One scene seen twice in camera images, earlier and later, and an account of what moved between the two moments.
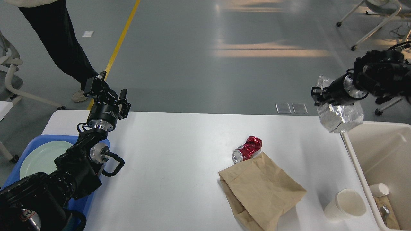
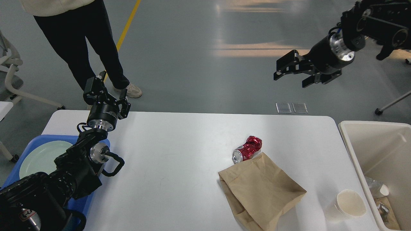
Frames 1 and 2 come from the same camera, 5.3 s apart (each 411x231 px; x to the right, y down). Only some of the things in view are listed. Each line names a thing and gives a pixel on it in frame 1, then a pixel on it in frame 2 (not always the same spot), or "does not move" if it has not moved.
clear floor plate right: (300, 108) does not move
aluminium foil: (337, 117) -> (375, 185)
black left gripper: (107, 108) does not move
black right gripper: (343, 90) -> (329, 55)
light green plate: (40, 158) does not move
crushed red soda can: (246, 151) does not move
